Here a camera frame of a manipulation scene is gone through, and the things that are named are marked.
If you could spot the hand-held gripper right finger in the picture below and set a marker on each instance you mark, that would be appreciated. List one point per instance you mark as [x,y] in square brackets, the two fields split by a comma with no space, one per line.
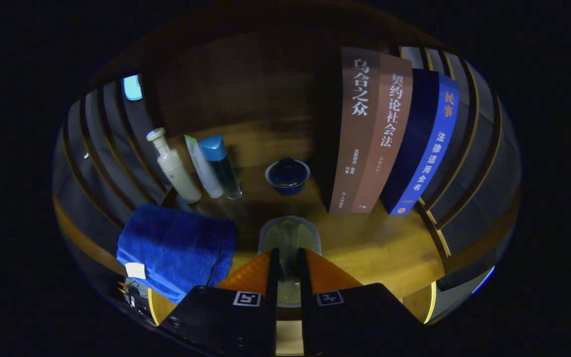
[355,317]

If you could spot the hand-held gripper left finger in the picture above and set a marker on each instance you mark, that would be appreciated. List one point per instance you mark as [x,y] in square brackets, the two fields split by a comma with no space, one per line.
[216,317]

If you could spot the wooden countertop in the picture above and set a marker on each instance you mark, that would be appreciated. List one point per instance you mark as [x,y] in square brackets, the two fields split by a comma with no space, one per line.
[374,248]

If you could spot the brown wooden cabinet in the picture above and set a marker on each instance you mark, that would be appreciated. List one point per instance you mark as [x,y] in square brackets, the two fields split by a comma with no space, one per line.
[246,84]

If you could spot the blue folded towel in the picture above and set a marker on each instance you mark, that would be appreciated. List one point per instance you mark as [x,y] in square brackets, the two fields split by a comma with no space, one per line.
[176,248]

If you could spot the white green tube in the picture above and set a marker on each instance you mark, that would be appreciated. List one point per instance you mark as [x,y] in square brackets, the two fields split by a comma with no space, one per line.
[203,171]

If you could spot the white pump bottle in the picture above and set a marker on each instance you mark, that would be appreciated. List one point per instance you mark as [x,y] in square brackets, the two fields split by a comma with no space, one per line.
[179,173]

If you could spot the teal bottle with blue cap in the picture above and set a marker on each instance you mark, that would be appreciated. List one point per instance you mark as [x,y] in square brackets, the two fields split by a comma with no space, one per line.
[223,168]

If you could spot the blue lidded teacup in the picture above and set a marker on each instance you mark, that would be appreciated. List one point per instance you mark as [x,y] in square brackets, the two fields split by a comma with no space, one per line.
[287,177]

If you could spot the dark brown book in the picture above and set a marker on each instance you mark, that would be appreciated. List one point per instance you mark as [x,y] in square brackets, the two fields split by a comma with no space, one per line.
[357,148]

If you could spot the light brown book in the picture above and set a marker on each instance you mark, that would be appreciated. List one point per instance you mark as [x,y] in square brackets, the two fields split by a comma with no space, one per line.
[387,148]

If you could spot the blue book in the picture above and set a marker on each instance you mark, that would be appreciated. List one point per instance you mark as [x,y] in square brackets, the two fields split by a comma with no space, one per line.
[429,153]

